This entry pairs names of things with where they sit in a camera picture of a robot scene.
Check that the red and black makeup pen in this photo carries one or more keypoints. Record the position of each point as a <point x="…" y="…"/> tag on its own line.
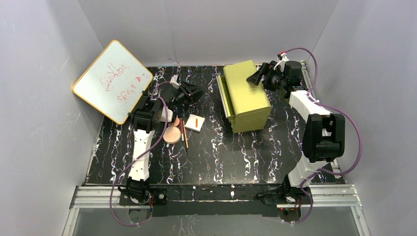
<point x="182" y="134"/>

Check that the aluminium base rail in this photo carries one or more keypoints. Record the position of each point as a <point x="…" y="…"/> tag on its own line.
<point x="215" y="211"/>

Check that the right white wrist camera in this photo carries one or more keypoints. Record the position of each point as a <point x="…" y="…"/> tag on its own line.
<point x="282" y="58"/>

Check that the whiteboard with yellow frame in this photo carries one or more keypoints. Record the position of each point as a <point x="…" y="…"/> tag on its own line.
<point x="114" y="82"/>

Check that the small round pink compact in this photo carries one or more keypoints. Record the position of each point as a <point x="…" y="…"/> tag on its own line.
<point x="176" y="122"/>

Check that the large round pink compact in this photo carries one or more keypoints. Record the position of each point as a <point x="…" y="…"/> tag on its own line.
<point x="172" y="135"/>

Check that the gold makeup pencil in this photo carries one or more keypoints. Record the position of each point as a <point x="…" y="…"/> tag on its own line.
<point x="185" y="135"/>

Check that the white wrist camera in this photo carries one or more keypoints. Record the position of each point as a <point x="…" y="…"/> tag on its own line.
<point x="282" y="58"/>
<point x="175" y="80"/>

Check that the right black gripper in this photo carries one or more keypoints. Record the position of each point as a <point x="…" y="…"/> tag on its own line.
<point x="263" y="73"/>

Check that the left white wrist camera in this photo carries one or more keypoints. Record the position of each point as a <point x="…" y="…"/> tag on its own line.
<point x="175" y="80"/>

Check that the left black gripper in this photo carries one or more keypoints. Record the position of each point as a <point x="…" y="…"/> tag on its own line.
<point x="184" y="92"/>

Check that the green drawer cabinet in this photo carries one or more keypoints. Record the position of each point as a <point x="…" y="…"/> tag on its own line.
<point x="246" y="105"/>

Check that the white square makeup box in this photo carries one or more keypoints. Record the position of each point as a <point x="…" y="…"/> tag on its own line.
<point x="194" y="123"/>

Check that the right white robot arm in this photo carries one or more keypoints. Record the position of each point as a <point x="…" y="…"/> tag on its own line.
<point x="324" y="135"/>

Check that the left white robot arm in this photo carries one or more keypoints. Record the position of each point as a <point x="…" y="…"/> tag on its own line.
<point x="145" y="118"/>

